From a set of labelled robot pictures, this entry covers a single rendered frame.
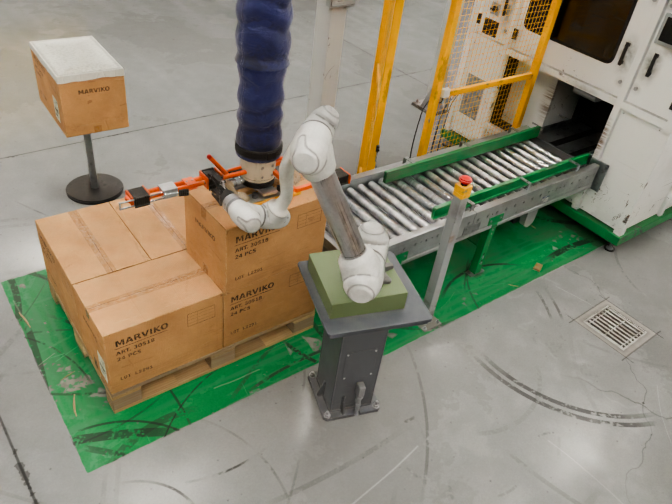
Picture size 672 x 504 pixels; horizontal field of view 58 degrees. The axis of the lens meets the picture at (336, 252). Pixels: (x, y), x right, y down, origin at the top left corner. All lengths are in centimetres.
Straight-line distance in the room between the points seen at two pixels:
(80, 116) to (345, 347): 229
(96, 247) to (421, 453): 196
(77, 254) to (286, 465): 149
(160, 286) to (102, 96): 154
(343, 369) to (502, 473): 94
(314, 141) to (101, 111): 232
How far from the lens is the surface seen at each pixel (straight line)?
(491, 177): 439
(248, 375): 341
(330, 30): 418
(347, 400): 324
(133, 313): 299
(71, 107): 418
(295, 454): 312
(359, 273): 242
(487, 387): 363
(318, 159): 213
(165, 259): 327
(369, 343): 295
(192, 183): 284
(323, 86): 431
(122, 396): 324
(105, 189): 480
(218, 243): 291
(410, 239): 350
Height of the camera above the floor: 260
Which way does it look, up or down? 38 degrees down
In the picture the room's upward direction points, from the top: 8 degrees clockwise
